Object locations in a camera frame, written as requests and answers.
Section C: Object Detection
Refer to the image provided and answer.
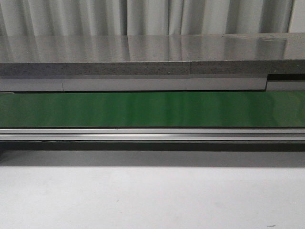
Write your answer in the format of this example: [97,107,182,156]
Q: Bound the grey stone slab table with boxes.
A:
[0,33,305,76]

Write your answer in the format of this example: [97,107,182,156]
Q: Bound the green conveyor belt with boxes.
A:
[0,92,305,128]

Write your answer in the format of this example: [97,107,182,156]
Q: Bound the white pleated curtain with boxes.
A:
[0,0,305,36]

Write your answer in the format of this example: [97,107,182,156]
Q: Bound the grey rear conveyor rail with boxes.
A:
[0,74,305,93]

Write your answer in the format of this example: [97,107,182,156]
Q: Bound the aluminium front conveyor rail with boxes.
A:
[0,127,305,142]

